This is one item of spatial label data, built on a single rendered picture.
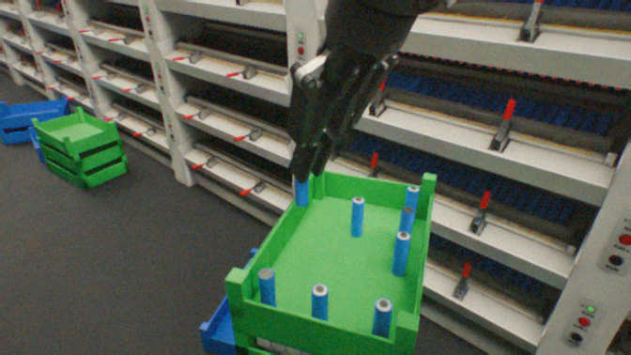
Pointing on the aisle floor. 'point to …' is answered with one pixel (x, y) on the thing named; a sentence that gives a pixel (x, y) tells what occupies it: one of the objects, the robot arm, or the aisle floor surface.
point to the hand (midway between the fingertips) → (312, 154)
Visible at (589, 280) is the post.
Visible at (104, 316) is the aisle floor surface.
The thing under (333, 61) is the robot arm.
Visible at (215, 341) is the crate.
